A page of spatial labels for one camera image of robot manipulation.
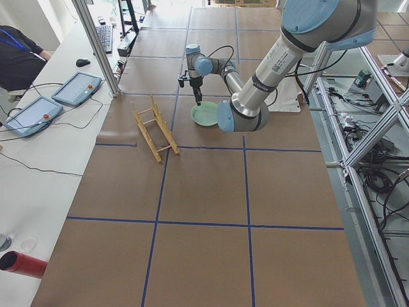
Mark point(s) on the near blue teach pendant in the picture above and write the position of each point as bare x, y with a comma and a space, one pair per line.
33, 117

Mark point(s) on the red cylinder tube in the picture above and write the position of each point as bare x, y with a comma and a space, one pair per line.
23, 264

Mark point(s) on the blue teach pendant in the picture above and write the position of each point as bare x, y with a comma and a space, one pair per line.
33, 117
77, 89

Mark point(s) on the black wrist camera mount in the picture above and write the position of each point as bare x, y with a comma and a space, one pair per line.
183, 78

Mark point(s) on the black keyboard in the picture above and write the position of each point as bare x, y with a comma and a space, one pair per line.
105, 35

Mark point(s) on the person in black shirt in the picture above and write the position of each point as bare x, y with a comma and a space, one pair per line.
21, 59

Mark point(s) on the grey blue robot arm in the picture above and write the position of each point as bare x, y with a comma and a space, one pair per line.
305, 25

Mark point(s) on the black computer mouse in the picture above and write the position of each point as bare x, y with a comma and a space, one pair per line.
82, 62

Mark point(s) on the light green ceramic plate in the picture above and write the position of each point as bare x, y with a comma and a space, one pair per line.
205, 114

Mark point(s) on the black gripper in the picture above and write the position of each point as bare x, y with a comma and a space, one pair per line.
195, 83

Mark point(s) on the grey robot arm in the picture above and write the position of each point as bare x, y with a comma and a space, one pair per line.
395, 65

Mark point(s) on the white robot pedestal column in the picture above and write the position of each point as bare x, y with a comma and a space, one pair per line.
285, 98

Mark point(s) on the aluminium frame post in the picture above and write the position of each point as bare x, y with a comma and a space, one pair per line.
101, 57

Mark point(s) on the wooden plate rack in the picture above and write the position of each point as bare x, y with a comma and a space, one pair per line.
154, 129

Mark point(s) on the far blue teach pendant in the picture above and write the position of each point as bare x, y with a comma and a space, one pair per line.
77, 89

